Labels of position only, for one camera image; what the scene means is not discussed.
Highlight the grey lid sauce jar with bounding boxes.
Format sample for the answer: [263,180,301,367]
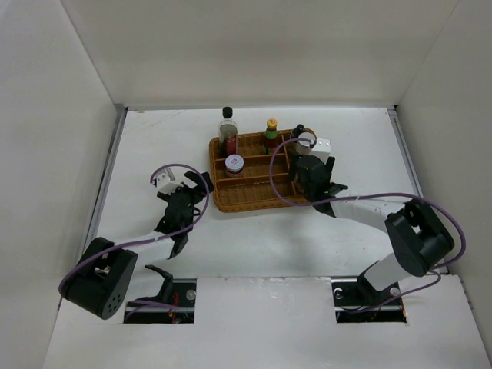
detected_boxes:
[224,154,244,178]

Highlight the dark cap pepper bottle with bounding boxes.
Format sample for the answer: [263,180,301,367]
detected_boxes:
[288,124,316,155]

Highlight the yellow cap sauce bottle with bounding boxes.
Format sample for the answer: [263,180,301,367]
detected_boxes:
[263,118,278,155]

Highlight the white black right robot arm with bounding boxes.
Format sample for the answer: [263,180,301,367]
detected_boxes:
[289,155,454,310]

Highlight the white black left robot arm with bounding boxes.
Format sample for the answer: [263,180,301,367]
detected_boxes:
[58,166,214,320]

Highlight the brown wicker basket tray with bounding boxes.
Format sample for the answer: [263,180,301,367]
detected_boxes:
[209,132,306,213]

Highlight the tall black cap bottle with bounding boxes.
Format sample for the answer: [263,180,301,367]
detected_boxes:
[218,106,238,158]

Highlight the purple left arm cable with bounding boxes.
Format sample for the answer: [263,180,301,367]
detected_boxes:
[58,164,214,320]

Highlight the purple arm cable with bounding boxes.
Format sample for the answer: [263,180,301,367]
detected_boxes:
[58,164,214,320]
[268,138,467,314]

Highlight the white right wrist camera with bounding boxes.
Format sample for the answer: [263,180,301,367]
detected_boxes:
[310,138,331,165]

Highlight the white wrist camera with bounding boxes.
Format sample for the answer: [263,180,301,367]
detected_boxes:
[310,138,331,165]
[151,168,184,194]

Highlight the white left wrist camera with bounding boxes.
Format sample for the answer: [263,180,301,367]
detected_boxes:
[151,168,184,194]

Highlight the aluminium table edge rail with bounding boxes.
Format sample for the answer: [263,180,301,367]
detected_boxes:
[82,104,128,250]

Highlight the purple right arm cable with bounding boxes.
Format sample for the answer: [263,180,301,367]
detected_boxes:
[268,138,467,314]

